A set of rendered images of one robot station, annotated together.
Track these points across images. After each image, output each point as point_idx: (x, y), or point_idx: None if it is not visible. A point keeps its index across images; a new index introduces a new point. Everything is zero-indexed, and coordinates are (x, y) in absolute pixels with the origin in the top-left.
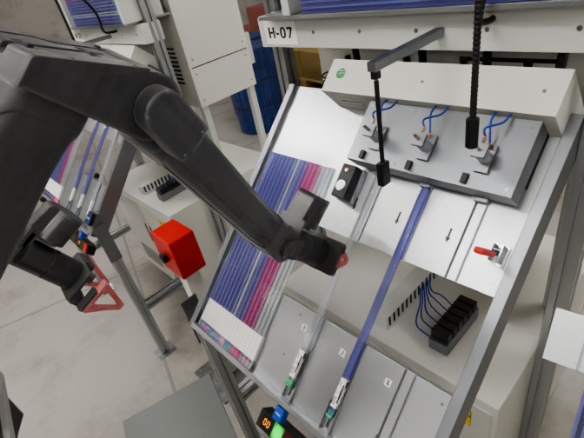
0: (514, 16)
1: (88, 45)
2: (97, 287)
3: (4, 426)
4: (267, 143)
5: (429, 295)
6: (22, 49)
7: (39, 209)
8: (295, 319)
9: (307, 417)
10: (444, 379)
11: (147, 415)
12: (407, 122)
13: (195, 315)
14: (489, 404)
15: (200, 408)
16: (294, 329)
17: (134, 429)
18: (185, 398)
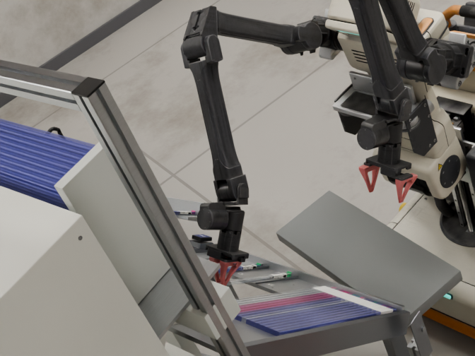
0: None
1: (198, 30)
2: (367, 167)
3: (362, 113)
4: (283, 336)
5: None
6: (196, 10)
7: (374, 121)
8: (277, 287)
9: (277, 268)
10: (195, 355)
11: (439, 279)
12: None
13: (401, 311)
14: (170, 344)
15: (392, 295)
16: (280, 286)
17: (444, 268)
18: (411, 299)
